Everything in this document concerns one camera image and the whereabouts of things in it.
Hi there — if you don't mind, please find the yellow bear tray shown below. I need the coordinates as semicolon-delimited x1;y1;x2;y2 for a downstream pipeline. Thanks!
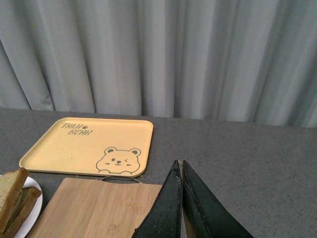
19;118;154;178

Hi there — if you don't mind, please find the bread slice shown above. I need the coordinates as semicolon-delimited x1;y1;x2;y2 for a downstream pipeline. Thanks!
0;168;29;233
0;186;42;238

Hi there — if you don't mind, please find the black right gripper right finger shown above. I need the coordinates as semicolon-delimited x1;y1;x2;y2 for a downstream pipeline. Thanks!
182;161;252;238

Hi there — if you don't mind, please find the white round plate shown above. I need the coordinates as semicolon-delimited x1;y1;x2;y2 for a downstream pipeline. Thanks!
0;177;43;238

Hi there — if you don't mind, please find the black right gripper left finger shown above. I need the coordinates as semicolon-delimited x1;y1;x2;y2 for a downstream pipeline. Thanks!
132;161;183;238

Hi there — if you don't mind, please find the wooden cutting board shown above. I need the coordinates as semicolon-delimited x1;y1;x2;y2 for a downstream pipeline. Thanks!
28;178;161;238

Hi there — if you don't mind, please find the grey curtain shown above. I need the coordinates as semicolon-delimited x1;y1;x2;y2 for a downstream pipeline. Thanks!
0;0;317;127

